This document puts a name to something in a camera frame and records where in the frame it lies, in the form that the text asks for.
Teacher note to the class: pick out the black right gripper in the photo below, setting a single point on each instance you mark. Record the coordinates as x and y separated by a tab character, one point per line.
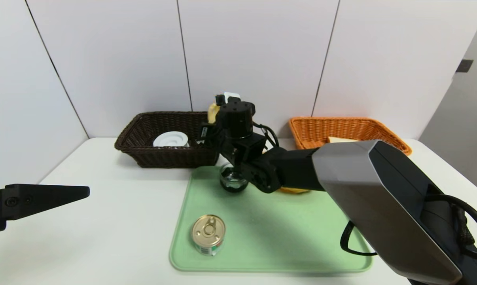
203	132

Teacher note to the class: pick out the white plastic spool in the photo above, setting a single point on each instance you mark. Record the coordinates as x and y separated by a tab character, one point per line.
170	139

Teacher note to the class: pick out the slice of white bread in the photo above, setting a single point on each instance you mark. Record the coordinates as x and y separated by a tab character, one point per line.
341	139

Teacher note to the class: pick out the dark brown wicker basket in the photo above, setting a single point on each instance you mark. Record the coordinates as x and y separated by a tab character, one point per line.
163	158

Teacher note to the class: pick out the small yellow wicker basket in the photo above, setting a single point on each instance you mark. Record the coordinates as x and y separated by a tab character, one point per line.
294	190

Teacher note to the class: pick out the orange wicker basket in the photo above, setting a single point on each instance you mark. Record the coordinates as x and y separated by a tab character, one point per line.
341	126

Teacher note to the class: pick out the tin can with gold lid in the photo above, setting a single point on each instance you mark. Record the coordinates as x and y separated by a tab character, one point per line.
208	232

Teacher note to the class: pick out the light green plastic tray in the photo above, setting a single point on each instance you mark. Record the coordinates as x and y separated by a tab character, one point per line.
262	237

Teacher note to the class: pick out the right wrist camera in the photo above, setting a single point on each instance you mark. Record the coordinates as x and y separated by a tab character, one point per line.
232	96

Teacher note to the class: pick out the dark wall fixture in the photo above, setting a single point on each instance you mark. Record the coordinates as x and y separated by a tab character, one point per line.
464	65

